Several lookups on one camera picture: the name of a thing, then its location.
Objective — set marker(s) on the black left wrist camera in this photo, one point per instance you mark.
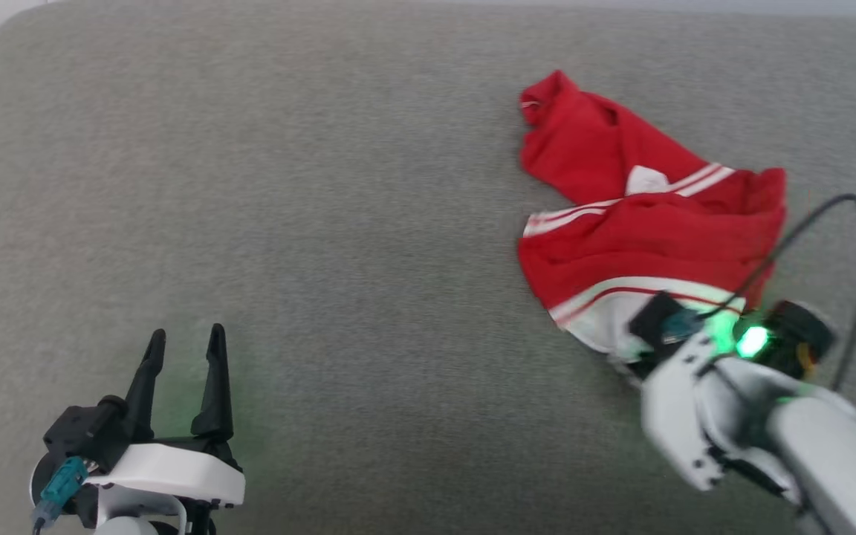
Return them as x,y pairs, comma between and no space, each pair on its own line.
82,432

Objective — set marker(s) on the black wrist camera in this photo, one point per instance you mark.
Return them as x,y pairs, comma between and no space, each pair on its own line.
655,319
82,432

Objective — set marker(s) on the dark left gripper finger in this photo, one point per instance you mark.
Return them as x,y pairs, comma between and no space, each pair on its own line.
215,394
146,390

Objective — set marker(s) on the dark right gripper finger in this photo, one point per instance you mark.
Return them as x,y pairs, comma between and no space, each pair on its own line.
642,368

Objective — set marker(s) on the grey fabric sofa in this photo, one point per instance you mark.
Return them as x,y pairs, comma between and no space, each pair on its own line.
324,186

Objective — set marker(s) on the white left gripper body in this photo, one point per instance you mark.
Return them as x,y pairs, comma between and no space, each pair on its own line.
175,468

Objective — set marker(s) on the red white jersey shirt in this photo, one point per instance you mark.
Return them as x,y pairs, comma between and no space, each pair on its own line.
636,238

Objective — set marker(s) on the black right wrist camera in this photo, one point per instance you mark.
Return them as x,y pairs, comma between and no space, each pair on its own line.
655,319

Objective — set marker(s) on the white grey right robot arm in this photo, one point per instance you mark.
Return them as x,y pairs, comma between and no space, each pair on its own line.
837,461

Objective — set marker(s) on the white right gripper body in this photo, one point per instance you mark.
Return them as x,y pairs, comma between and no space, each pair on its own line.
677,412

